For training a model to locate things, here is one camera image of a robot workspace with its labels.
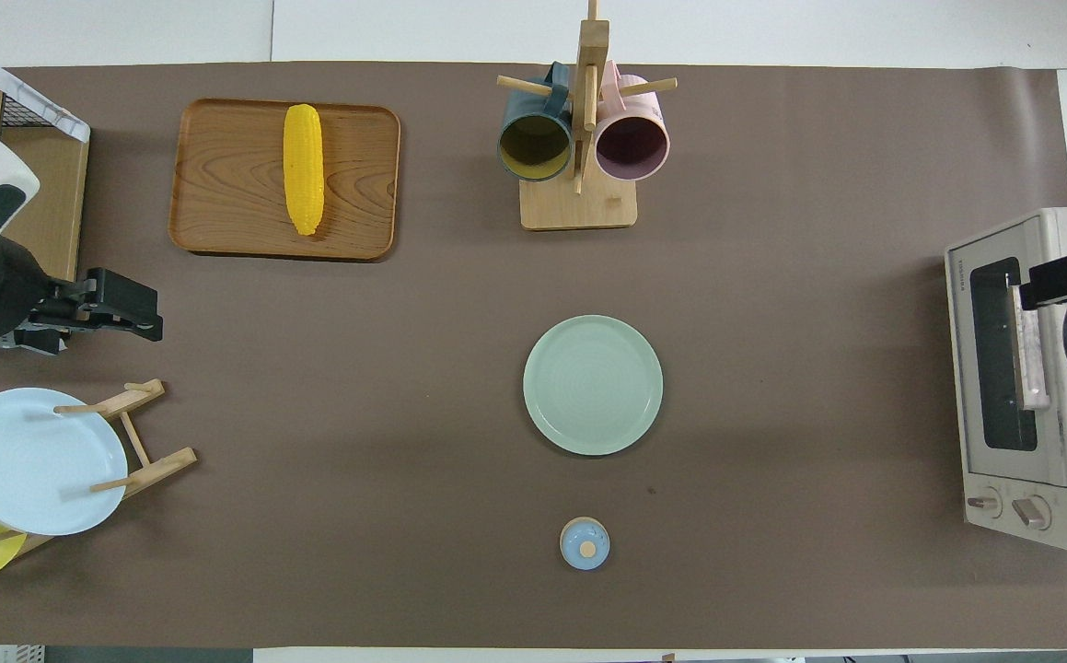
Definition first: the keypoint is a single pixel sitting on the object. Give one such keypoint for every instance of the dark teal mug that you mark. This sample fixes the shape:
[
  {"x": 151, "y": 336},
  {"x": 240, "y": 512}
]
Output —
[{"x": 533, "y": 147}]

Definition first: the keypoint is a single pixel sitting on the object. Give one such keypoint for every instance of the brown wooden tray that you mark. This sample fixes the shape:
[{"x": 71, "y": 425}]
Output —
[{"x": 220, "y": 184}]

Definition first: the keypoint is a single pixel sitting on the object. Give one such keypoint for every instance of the beige toaster oven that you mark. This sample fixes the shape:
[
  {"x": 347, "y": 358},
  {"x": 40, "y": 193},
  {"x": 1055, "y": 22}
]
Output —
[{"x": 993, "y": 460}]

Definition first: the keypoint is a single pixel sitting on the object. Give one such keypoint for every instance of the yellow corn cob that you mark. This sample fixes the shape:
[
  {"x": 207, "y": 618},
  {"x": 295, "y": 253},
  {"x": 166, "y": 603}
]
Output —
[{"x": 303, "y": 170}]

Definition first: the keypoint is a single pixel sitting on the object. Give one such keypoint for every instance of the wooden mug tree stand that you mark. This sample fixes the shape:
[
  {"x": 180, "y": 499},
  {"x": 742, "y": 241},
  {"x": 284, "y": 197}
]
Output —
[{"x": 579, "y": 207}]

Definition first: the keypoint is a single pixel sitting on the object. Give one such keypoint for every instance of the brown table mat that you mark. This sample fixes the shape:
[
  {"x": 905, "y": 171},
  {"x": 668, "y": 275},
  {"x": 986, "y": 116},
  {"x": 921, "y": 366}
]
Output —
[{"x": 754, "y": 230}]

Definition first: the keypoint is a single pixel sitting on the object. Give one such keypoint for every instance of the light blue plate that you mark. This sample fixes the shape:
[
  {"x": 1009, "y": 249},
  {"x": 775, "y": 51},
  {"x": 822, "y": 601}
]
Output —
[{"x": 31, "y": 460}]

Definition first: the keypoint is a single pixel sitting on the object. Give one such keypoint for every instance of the pale green plate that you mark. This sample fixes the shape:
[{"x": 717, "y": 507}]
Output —
[{"x": 593, "y": 385}]

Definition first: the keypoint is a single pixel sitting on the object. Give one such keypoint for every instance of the wooden side cabinet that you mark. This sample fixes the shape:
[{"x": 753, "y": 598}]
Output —
[{"x": 50, "y": 203}]

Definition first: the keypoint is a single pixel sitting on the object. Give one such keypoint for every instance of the white marble pattern board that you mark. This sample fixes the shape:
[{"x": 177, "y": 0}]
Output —
[{"x": 36, "y": 101}]

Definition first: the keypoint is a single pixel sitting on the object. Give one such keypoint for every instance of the pink mug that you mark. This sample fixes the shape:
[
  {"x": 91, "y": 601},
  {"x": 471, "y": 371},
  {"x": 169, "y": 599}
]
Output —
[{"x": 632, "y": 143}]

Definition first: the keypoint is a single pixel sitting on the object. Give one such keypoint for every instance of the wooden plate rack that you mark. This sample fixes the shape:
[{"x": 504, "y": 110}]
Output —
[{"x": 160, "y": 465}]

